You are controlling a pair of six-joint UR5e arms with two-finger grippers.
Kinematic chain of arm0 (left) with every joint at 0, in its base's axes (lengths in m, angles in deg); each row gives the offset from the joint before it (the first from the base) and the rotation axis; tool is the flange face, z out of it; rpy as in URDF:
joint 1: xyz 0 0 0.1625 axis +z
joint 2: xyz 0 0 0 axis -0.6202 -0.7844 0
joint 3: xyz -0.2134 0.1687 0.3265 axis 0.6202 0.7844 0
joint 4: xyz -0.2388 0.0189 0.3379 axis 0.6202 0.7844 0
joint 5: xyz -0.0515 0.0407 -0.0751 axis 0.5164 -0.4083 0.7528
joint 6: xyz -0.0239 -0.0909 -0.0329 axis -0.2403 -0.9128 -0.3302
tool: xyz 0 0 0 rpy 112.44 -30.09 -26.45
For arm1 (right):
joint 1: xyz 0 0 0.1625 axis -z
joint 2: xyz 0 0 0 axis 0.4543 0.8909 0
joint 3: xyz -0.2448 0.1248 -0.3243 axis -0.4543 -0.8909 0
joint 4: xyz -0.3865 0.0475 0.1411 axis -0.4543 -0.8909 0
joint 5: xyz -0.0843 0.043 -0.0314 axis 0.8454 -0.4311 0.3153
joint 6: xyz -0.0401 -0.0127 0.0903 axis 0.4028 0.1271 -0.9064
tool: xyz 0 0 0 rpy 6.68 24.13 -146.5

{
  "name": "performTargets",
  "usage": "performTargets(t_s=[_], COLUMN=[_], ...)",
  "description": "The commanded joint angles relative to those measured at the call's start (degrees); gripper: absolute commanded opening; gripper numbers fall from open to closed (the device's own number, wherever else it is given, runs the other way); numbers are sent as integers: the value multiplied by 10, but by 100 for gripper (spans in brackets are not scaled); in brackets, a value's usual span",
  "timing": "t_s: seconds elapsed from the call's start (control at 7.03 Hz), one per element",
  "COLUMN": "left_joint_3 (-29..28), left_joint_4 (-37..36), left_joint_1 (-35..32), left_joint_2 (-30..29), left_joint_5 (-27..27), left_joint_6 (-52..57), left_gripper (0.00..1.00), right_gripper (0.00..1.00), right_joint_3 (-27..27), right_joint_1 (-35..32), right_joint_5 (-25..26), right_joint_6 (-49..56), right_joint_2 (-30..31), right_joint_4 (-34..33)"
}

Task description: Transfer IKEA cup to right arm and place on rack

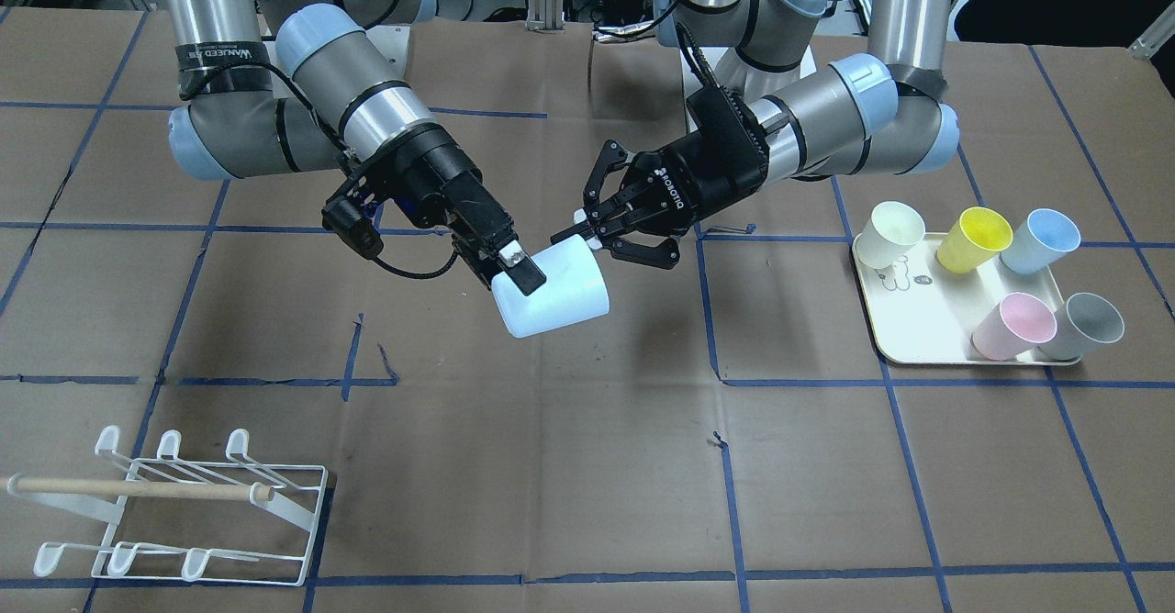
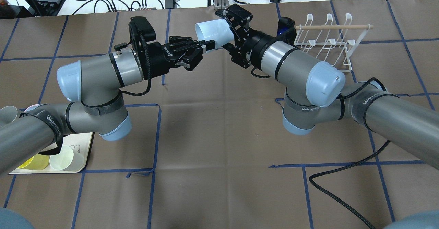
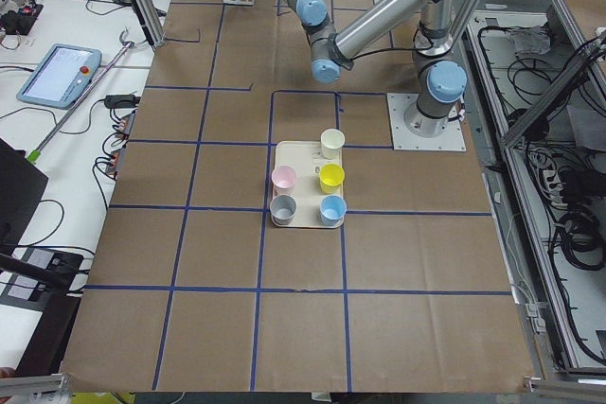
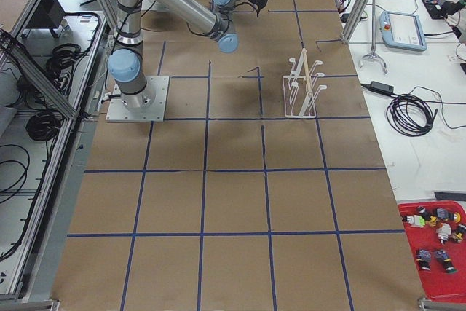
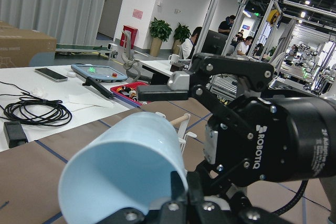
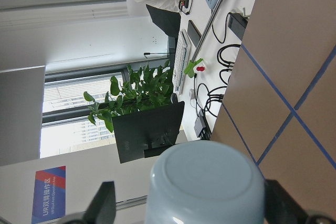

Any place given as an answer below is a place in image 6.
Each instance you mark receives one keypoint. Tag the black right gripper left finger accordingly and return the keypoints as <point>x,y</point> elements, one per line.
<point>102,208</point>

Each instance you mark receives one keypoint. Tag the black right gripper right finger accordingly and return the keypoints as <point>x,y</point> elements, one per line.
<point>280,207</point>

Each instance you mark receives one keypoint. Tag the light blue ikea cup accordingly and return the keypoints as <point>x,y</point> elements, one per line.
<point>205,182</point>

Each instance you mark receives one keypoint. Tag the black computer monitor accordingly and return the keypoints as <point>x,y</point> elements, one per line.
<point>147,133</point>

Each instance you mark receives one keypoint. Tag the grey usb hub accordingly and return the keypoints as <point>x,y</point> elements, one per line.
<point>201,128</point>

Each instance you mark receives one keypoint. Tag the green potted plant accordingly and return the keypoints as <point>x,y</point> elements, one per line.
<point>148,88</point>

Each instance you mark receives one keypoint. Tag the metal grabber tool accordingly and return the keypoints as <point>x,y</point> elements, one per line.
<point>188,71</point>

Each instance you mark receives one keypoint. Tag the white keyboard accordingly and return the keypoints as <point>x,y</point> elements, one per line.
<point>182,56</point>

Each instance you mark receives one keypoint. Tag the black power adapter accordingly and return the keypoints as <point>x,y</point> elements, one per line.
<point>237,24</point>

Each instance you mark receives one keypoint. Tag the black smartphone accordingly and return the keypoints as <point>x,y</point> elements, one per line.
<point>193,33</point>

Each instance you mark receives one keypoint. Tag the blue red wall sign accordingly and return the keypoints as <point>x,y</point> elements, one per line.
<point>49,199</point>

